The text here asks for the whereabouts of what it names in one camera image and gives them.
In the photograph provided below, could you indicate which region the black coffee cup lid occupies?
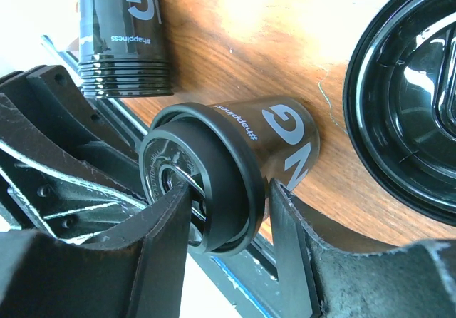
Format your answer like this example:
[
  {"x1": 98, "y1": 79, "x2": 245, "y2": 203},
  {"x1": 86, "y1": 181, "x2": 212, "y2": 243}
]
[{"x1": 139, "y1": 102, "x2": 265, "y2": 256}]

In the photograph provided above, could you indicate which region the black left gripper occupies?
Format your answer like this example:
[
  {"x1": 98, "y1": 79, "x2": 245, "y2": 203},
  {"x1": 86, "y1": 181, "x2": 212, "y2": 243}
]
[{"x1": 1, "y1": 66, "x2": 146, "y2": 243}]

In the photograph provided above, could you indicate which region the black takeout coffee cup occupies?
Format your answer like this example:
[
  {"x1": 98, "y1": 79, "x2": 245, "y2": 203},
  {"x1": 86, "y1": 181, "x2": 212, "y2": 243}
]
[{"x1": 212, "y1": 95, "x2": 320, "y2": 190}]

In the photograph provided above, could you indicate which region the stack of black cups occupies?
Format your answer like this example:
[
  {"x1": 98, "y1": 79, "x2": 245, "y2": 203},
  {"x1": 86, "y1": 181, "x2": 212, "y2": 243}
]
[{"x1": 78, "y1": 0, "x2": 172, "y2": 98}]

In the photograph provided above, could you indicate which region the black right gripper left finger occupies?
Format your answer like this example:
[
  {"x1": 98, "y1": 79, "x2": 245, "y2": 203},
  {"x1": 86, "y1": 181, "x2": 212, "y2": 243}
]
[{"x1": 1, "y1": 184, "x2": 191, "y2": 317}]

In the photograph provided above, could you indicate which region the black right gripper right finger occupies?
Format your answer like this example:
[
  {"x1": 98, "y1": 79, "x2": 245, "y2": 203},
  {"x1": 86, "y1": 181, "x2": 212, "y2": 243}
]
[{"x1": 269, "y1": 180, "x2": 455, "y2": 317}]

